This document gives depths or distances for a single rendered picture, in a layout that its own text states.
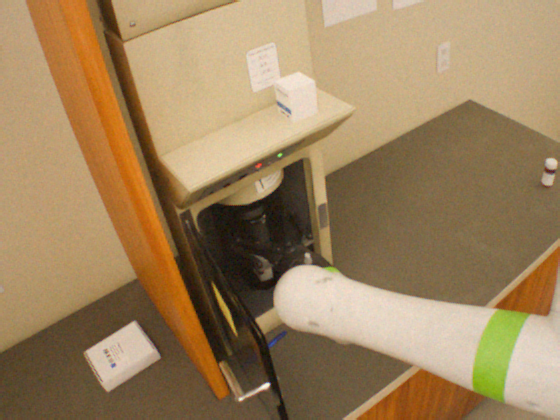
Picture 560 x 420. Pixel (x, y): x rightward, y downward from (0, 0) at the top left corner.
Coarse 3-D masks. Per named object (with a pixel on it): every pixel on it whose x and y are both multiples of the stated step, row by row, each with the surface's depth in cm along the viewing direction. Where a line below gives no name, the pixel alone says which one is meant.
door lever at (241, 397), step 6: (222, 366) 84; (228, 366) 84; (222, 372) 84; (228, 372) 83; (228, 378) 82; (234, 378) 82; (234, 384) 81; (234, 390) 80; (240, 390) 80; (252, 390) 80; (258, 390) 80; (264, 390) 80; (240, 396) 79; (246, 396) 79; (240, 402) 79
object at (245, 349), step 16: (192, 240) 87; (208, 256) 79; (208, 272) 85; (224, 288) 73; (240, 304) 70; (224, 320) 95; (240, 320) 72; (240, 336) 81; (256, 336) 66; (240, 352) 93; (256, 352) 70; (256, 368) 79; (256, 384) 91; (272, 384) 73; (272, 400) 79; (272, 416) 91
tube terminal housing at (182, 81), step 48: (240, 0) 75; (288, 0) 79; (144, 48) 70; (192, 48) 74; (240, 48) 79; (288, 48) 84; (144, 96) 74; (192, 96) 78; (240, 96) 84; (144, 144) 85; (192, 288) 114
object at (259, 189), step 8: (272, 176) 101; (280, 176) 103; (256, 184) 99; (264, 184) 100; (272, 184) 101; (240, 192) 98; (248, 192) 99; (256, 192) 99; (264, 192) 100; (224, 200) 100; (232, 200) 99; (240, 200) 99; (248, 200) 99; (256, 200) 99
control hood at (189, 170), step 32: (320, 96) 88; (224, 128) 84; (256, 128) 83; (288, 128) 81; (320, 128) 82; (160, 160) 80; (192, 160) 78; (224, 160) 77; (256, 160) 78; (192, 192) 74
